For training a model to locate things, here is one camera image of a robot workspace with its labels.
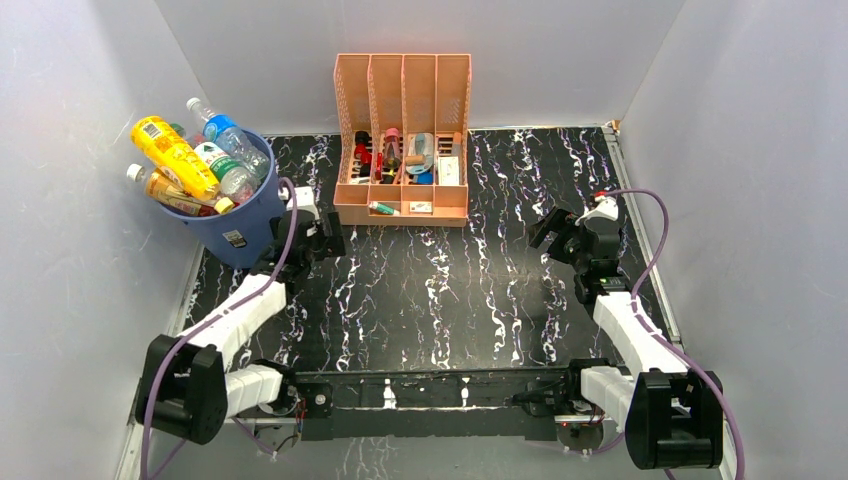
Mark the light blue tape dispenser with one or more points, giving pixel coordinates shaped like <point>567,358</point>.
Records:
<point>420,153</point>

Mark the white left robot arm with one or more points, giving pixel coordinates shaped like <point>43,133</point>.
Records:
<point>225,331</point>

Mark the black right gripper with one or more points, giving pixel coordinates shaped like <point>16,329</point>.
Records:
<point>558,221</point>

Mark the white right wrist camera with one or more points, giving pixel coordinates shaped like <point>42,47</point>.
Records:
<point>606,208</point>

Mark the brown tea bottle red label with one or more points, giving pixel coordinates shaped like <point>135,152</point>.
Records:
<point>159,187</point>

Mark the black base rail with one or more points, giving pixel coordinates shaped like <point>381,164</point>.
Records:
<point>526,402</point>

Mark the yellow drink bottle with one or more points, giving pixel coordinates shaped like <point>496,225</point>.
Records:
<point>170,153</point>

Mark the pink capped dark bottle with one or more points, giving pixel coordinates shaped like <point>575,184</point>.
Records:
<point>389,159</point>

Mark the small green white tube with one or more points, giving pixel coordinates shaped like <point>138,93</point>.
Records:
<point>383,209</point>

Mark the clear bottle green cap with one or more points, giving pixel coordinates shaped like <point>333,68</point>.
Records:
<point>236,182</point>

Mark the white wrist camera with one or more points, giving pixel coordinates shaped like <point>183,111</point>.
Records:
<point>606,208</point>
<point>303,201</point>

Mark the peach plastic desk organizer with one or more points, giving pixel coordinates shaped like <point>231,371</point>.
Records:
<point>404,122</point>

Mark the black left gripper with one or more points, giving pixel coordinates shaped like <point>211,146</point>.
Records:
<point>329,244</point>

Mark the clear bottle blue label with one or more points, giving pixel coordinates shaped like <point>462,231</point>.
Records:
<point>220,129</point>

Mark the red black toy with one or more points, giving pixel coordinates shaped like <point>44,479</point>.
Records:
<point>362,157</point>

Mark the small white card box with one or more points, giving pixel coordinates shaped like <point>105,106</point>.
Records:
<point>420,207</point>

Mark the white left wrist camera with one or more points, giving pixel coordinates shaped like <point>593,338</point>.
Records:
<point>303,201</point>

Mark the blue plastic bin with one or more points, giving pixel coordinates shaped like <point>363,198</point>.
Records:
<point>238,238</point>

